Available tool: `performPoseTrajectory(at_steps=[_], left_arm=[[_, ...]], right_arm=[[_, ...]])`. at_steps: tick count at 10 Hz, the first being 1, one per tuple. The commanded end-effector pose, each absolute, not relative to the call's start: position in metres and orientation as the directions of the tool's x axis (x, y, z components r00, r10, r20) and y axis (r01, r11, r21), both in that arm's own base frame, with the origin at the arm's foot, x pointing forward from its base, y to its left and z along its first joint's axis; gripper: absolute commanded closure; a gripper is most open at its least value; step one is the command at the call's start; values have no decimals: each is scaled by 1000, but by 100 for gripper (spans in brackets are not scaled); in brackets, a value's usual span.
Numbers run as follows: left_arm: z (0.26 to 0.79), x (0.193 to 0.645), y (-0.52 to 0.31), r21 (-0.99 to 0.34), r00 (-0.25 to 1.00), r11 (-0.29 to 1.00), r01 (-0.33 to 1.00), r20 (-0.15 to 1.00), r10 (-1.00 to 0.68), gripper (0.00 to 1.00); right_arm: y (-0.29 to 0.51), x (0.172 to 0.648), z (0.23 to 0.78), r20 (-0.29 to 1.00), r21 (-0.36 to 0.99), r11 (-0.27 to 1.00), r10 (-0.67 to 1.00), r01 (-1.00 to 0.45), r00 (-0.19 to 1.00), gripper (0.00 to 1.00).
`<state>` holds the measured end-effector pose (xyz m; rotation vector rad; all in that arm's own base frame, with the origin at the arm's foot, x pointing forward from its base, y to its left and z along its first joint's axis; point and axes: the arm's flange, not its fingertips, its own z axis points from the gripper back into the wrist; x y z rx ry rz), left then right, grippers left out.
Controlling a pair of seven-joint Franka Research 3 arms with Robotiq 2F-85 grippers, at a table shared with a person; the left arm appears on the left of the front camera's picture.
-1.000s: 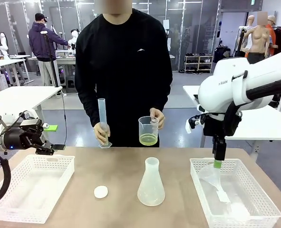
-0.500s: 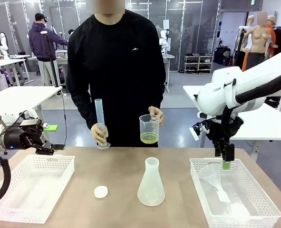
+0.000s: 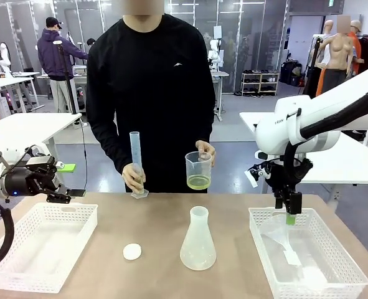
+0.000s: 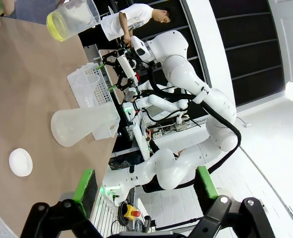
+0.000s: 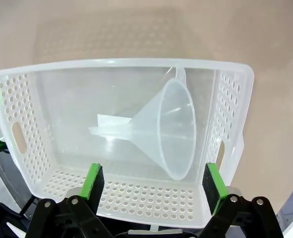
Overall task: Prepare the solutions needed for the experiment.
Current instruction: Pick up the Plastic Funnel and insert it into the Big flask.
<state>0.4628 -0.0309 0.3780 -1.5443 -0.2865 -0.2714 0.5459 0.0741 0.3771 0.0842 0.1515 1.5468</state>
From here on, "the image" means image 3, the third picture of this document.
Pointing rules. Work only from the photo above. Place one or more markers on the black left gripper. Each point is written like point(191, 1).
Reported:
point(31, 180)

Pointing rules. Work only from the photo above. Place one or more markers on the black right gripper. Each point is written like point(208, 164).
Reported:
point(299, 171)

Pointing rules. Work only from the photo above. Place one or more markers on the translucent plastic funnel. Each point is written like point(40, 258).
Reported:
point(275, 230)

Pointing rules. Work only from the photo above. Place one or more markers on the white perforated plastic basket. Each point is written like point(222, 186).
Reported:
point(258, 225)
point(78, 218)

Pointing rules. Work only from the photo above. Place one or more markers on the bluish plastic graduated cylinder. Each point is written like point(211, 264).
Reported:
point(135, 149)

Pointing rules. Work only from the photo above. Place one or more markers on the clear plastic measuring beaker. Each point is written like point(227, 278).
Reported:
point(199, 176)

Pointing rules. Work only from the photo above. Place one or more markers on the translucent plastic conical flask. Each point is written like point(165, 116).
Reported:
point(197, 249)

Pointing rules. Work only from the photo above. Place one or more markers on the person's left forearm black sleeve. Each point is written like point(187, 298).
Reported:
point(208, 130)

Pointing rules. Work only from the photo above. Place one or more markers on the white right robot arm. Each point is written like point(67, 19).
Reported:
point(327, 93)

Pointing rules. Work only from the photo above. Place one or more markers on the person's right forearm black sleeve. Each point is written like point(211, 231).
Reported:
point(112, 149)

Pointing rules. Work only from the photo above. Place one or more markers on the person's right hand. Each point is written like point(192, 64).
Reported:
point(129, 179)

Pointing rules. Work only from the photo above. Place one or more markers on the person's left hand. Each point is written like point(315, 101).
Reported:
point(212, 154)

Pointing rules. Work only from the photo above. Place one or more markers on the white paper slip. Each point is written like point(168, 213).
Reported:
point(292, 258)

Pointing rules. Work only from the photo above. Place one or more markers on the white round cap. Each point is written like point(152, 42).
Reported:
point(132, 251)

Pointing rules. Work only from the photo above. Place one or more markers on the black tripod pole white head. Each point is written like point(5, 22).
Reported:
point(68, 81)

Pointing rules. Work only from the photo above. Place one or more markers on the white background desk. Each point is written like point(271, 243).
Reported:
point(9, 81)

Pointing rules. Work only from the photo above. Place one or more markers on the white shoe rack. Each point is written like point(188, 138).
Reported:
point(260, 82)

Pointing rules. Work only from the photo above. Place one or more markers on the person in purple hoodie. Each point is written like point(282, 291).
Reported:
point(53, 56)

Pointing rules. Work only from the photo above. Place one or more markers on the black bags pile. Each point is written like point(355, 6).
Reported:
point(291, 73)

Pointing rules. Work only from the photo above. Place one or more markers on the person in black sweater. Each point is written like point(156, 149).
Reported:
point(149, 78)

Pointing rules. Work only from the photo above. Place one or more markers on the black tripod with legs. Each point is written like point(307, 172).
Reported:
point(314, 62)

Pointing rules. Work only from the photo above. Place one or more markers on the bare skin-colour mannequin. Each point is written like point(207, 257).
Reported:
point(337, 53)

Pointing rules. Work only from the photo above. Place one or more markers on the mannequin in orange clothes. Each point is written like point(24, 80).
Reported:
point(356, 46)

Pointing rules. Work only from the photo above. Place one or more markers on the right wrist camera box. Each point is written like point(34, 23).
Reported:
point(260, 172)

